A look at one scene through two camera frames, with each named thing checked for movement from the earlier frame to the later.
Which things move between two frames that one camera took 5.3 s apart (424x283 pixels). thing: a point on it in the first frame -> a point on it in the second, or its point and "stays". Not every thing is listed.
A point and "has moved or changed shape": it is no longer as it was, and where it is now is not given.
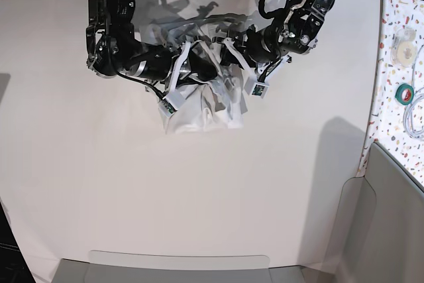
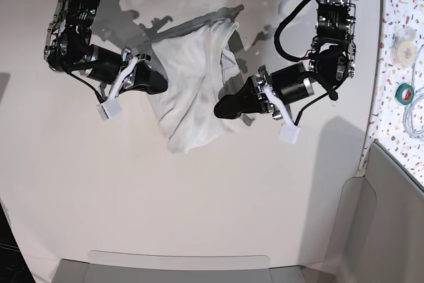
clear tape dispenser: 404,48 stays
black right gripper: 256,46 -> 289,81
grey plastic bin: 377,235 stays
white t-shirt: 209,94 has moved or changed shape
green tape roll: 404,93 stays
